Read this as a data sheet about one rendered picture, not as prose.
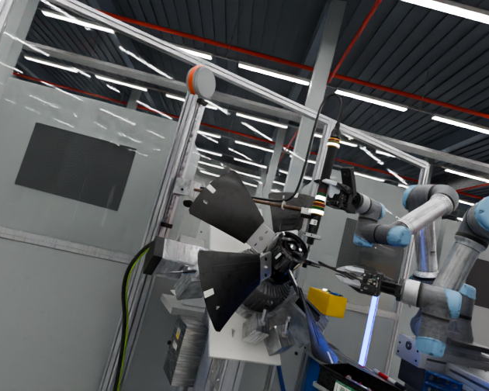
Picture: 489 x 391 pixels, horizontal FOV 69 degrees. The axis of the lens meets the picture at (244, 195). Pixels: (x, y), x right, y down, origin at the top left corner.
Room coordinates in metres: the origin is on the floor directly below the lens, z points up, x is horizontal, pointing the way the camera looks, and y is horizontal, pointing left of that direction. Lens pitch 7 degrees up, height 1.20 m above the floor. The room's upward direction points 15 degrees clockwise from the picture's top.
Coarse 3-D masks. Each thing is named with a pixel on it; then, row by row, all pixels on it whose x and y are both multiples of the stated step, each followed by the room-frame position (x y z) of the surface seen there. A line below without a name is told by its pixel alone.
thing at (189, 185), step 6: (180, 180) 1.56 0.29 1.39; (186, 180) 1.54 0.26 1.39; (174, 186) 1.59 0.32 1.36; (180, 186) 1.55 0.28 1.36; (186, 186) 1.53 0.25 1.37; (192, 186) 1.54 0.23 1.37; (198, 186) 1.57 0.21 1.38; (174, 192) 1.57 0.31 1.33; (180, 192) 1.55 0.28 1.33; (186, 192) 1.53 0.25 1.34; (192, 192) 1.55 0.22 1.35; (198, 192) 1.58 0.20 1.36; (192, 198) 1.59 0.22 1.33
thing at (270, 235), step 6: (258, 228) 1.21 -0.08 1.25; (264, 228) 1.21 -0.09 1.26; (252, 234) 1.21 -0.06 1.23; (258, 234) 1.21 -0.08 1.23; (264, 234) 1.21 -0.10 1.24; (270, 234) 1.20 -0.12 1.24; (252, 240) 1.21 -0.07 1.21; (258, 240) 1.21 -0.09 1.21; (264, 240) 1.21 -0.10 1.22; (270, 240) 1.20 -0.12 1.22; (252, 246) 1.21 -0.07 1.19; (258, 246) 1.21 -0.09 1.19; (264, 246) 1.21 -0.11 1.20; (258, 252) 1.21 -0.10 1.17
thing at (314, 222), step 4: (336, 124) 1.24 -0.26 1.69; (336, 128) 1.24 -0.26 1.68; (332, 132) 1.23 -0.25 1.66; (336, 132) 1.23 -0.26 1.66; (340, 132) 1.23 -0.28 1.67; (332, 136) 1.26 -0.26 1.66; (336, 136) 1.22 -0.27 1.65; (312, 216) 1.23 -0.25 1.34; (316, 216) 1.23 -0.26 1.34; (320, 216) 1.23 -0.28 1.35; (312, 220) 1.23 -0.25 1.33; (316, 220) 1.23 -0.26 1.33; (320, 220) 1.24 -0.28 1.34; (312, 224) 1.23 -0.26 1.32; (316, 224) 1.23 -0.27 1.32; (312, 228) 1.23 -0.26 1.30; (316, 228) 1.23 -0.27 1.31; (308, 232) 1.24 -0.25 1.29; (312, 232) 1.23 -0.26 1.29; (316, 232) 1.23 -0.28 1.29; (308, 240) 1.23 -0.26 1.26; (312, 240) 1.23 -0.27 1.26; (312, 244) 1.24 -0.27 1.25
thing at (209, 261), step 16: (208, 256) 0.98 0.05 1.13; (224, 256) 1.01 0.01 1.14; (240, 256) 1.05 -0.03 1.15; (256, 256) 1.09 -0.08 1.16; (208, 272) 0.98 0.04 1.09; (224, 272) 1.01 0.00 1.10; (240, 272) 1.05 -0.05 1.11; (256, 272) 1.11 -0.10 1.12; (208, 288) 0.98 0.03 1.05; (224, 288) 1.01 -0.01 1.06; (240, 288) 1.06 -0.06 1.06; (208, 304) 0.97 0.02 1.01; (224, 304) 1.02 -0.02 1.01; (240, 304) 1.07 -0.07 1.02; (224, 320) 1.02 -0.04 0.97
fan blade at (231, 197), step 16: (224, 176) 1.23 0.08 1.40; (208, 192) 1.21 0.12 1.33; (224, 192) 1.21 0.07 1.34; (240, 192) 1.22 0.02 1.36; (192, 208) 1.20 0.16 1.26; (208, 208) 1.20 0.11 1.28; (224, 208) 1.21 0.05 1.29; (240, 208) 1.20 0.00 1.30; (256, 208) 1.21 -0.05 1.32; (224, 224) 1.21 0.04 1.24; (240, 224) 1.20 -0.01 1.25; (256, 224) 1.20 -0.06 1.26; (240, 240) 1.21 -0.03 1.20
